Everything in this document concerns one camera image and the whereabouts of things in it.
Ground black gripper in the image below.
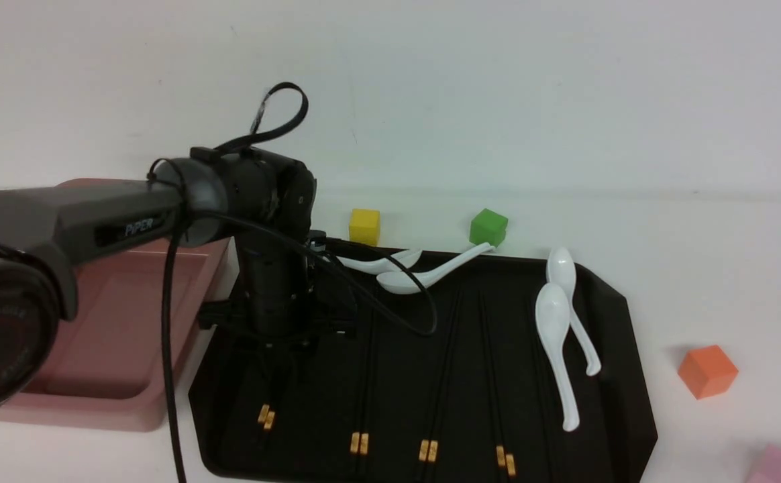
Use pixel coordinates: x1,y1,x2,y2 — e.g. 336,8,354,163
197,235,358,345

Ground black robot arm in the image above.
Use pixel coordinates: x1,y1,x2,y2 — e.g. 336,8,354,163
0,148,317,406

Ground yellow cube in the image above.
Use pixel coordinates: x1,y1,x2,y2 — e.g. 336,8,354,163
348,209,381,247

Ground white spoon centre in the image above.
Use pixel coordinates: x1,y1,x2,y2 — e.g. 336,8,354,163
376,244,496,294

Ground white spoon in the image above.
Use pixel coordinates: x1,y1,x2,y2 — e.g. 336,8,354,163
534,282,580,432
376,244,496,294
545,247,602,376
336,250,423,275

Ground white spoon far left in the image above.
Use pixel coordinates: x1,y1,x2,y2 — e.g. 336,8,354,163
336,250,423,275

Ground pink plastic bin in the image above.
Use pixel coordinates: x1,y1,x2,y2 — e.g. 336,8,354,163
0,178,231,433

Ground black plastic tray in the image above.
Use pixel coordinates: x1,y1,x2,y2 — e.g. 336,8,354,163
189,256,658,482

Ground green cube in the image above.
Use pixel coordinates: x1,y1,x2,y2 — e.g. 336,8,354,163
468,209,509,248

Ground white spoon right front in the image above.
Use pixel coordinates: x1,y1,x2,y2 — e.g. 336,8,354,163
534,282,580,432

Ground white spoon right rear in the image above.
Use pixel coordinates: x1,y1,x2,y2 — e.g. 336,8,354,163
545,247,602,376

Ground orange cube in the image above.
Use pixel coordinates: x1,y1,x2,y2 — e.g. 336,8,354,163
678,345,739,400

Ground pink cube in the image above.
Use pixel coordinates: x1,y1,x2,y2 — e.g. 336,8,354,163
744,444,781,482

